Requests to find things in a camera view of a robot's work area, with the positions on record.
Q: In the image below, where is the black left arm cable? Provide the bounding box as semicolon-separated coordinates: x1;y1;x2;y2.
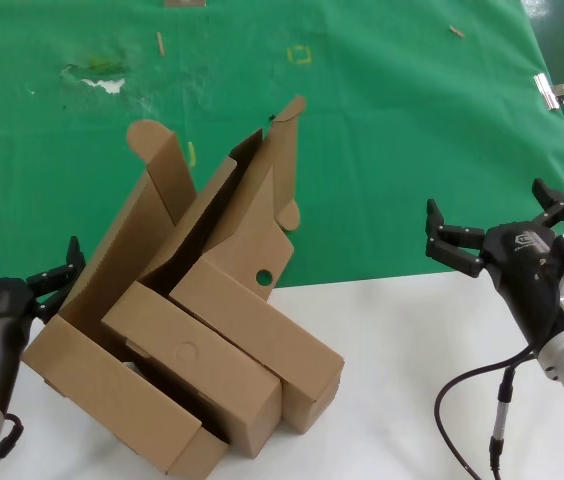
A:
0;413;26;460

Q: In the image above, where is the green table cloth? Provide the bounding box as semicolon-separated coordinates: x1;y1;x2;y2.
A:
0;0;564;329

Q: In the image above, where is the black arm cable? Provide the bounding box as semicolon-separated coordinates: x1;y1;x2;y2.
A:
0;413;26;460
434;348;539;480

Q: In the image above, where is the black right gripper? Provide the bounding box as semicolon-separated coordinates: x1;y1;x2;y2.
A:
425;177;564;346

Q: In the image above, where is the silver metal table clip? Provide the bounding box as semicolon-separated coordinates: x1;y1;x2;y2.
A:
533;72;564;112

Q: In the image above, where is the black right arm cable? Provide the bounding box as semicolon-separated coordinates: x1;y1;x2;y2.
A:
434;348;539;480

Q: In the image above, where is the cable with metal connector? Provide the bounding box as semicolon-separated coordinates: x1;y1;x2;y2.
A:
489;352;543;480

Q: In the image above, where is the medium open cardboard box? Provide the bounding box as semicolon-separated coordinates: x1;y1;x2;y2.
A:
100;127;284;460

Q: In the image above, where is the small cardboard box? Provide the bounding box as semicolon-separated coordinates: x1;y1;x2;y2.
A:
168;94;347;435

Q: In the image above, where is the large open cardboard box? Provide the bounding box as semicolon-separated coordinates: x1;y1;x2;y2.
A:
21;118;229;477

